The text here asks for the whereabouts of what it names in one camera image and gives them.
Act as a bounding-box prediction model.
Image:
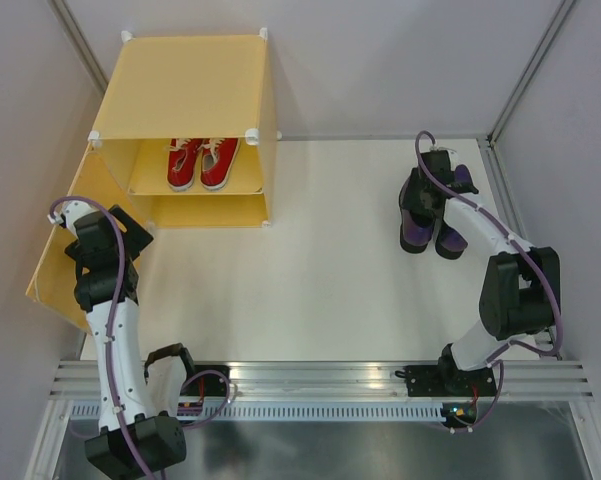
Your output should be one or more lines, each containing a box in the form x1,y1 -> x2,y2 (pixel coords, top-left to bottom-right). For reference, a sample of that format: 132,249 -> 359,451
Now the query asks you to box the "purple leather loafer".
398,167 -> 435,254
435,164 -> 478,260

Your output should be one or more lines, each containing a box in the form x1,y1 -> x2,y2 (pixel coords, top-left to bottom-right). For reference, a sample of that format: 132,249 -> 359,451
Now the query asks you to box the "red canvas sneaker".
200,138 -> 240,191
167,138 -> 203,192

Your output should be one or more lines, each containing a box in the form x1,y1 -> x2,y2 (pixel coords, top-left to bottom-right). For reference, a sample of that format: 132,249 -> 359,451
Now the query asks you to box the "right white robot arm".
398,165 -> 560,397

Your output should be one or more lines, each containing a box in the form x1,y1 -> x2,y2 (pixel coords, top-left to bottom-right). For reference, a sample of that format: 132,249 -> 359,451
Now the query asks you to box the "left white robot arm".
61,197 -> 198,479

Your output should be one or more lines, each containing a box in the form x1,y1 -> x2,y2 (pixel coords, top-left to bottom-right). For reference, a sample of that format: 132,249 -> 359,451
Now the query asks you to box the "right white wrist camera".
422,147 -> 460,179

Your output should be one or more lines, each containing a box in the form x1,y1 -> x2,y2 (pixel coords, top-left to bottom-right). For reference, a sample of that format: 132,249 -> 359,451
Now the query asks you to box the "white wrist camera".
47,200 -> 96,237
422,147 -> 460,179

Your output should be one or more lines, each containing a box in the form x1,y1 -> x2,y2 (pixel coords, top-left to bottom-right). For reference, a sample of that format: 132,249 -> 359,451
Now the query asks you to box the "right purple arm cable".
414,130 -> 564,436

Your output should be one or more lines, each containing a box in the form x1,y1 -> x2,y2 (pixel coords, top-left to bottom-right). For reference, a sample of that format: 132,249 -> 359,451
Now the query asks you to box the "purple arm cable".
47,196 -> 169,480
414,130 -> 564,436

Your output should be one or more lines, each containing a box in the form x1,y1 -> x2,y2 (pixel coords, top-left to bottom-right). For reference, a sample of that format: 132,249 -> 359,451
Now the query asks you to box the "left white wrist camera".
47,200 -> 96,237

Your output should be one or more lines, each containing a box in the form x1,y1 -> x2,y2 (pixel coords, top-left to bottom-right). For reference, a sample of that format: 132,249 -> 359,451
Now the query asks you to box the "aluminium frame post right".
476,0 -> 581,361

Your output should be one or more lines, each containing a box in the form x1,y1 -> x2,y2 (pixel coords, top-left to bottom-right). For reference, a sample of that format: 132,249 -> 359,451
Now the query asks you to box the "aluminium frame post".
47,0 -> 108,96
476,0 -> 581,361

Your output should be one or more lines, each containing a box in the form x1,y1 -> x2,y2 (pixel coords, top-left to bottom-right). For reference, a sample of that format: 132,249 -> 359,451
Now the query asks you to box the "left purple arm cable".
47,196 -> 169,480

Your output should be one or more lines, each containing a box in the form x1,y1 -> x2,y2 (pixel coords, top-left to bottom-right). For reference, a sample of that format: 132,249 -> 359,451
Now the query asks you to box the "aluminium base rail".
49,360 -> 594,402

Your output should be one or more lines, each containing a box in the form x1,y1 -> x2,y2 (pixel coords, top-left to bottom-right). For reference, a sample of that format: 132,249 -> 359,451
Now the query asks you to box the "white slotted cable duct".
162,402 -> 474,424

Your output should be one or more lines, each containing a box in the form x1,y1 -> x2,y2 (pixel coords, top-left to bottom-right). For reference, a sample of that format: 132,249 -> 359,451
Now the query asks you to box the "aluminium frame post left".
47,0 -> 108,96

